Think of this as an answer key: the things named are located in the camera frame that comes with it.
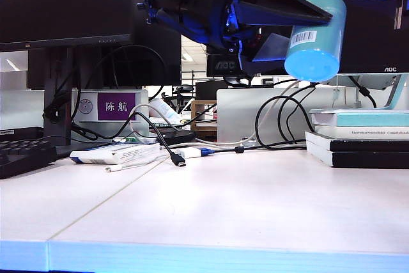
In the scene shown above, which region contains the blue white medicine box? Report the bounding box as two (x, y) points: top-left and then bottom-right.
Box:
(69, 143), (161, 166)

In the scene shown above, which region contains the black book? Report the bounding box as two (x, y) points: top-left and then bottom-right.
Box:
(305, 149), (409, 169)
(304, 131), (409, 154)

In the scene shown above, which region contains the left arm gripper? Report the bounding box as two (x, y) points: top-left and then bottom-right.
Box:
(136, 0), (334, 76)

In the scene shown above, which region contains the white book with printed spine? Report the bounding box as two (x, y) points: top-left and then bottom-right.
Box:
(314, 125), (409, 141)

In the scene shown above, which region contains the black cable bundle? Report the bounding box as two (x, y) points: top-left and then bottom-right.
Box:
(42, 61), (98, 141)

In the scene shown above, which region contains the teal white book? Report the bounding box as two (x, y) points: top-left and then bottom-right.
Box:
(309, 108), (409, 129)

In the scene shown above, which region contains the dark monitor without logo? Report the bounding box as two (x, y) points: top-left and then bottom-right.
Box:
(26, 20), (182, 91)

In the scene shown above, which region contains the teal spray bottle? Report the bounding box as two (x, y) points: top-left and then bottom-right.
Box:
(283, 0), (348, 83)

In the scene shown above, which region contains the black arcing cable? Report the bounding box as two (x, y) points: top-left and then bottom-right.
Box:
(70, 44), (167, 121)

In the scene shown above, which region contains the silver laptop stand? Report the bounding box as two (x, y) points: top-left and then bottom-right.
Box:
(216, 88), (320, 144)

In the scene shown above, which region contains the black keyboard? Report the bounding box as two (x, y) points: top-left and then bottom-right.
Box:
(0, 138), (59, 180)

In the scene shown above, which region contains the white cream tube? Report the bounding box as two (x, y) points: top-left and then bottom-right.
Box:
(148, 97), (181, 124)

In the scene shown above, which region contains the large AOC monitor silver stand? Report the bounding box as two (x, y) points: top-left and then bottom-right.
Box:
(255, 0), (409, 111)

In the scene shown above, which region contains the small AOC monitor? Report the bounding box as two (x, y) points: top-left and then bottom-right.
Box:
(206, 51), (253, 88)

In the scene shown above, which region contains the grey white looped cable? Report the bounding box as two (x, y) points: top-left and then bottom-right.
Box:
(127, 104), (175, 142)

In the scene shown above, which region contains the narrow frosted desk partition panel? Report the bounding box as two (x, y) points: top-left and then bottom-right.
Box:
(0, 89), (45, 130)

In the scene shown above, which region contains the black HDMI cable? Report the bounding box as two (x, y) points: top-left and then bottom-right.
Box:
(127, 111), (188, 169)

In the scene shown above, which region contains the purple name plate acrylic stand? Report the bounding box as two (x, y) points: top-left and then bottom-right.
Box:
(72, 90), (150, 124)

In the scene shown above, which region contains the black looped monitor cable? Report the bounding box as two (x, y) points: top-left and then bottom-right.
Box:
(276, 82), (318, 145)

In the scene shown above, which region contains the wooden desk shelf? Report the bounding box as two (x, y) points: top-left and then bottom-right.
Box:
(190, 100), (219, 140)

